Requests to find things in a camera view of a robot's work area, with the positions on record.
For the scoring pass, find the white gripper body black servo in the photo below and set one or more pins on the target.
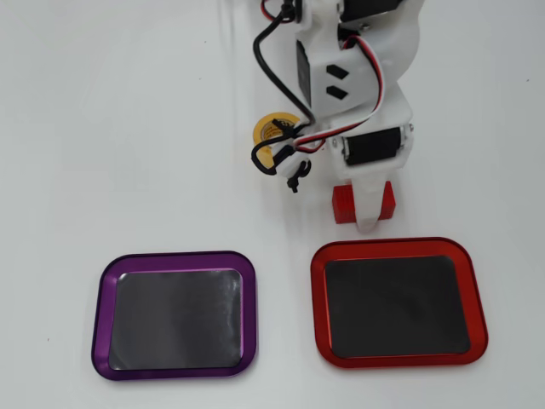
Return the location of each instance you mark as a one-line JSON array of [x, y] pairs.
[[374, 150]]

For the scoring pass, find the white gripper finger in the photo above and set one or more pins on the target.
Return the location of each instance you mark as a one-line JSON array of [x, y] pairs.
[[367, 209]]

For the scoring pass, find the red studded block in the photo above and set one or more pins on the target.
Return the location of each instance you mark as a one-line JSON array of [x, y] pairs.
[[342, 204]]

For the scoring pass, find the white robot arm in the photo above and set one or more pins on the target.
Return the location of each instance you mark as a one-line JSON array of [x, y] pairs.
[[404, 38]]

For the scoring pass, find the yellow tape roll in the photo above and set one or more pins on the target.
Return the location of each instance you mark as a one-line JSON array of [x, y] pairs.
[[272, 117]]

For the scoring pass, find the red metal tray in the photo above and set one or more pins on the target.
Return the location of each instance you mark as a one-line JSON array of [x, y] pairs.
[[396, 304]]

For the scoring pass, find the purple metal tray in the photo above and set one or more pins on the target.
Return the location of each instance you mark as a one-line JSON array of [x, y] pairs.
[[174, 317]]

